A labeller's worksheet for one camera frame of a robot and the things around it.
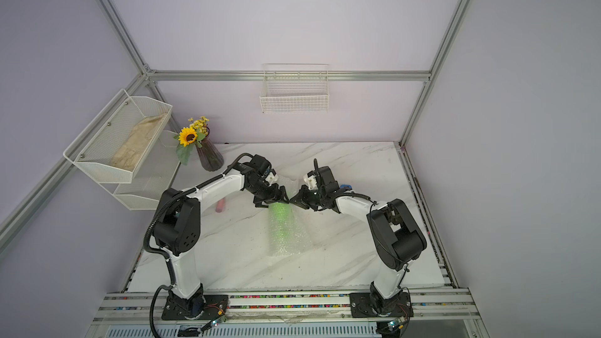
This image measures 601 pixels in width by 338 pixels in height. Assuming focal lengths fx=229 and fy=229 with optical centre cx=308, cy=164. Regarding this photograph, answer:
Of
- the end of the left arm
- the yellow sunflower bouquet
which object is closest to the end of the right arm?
the end of the left arm

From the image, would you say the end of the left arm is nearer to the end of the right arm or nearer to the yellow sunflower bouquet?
the end of the right arm

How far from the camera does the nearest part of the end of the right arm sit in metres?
0.70
